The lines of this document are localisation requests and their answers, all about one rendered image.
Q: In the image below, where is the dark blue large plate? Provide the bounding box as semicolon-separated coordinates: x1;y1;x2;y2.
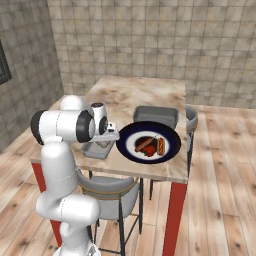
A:
115;120;182;165

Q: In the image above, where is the red bell pepper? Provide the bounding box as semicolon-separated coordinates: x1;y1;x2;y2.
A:
141;145;158;158

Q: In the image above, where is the grey chair with black legs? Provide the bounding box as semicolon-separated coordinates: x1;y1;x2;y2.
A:
77;171;144;256
148;104;199;202

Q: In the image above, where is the red table leg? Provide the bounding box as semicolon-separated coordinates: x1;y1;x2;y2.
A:
161;181;188;256
31;161;64;248

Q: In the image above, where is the brown meat skewer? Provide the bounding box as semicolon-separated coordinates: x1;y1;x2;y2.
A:
135;134;160;152

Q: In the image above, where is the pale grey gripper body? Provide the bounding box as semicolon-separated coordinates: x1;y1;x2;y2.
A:
94;130;121;144

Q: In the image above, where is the brown steak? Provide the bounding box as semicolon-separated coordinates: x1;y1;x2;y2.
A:
134;135;158;152

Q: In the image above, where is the hot dog in bun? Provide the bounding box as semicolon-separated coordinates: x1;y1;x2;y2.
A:
156;136;167;157

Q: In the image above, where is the dark framed window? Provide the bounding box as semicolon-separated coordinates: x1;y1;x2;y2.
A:
0;40;13;86

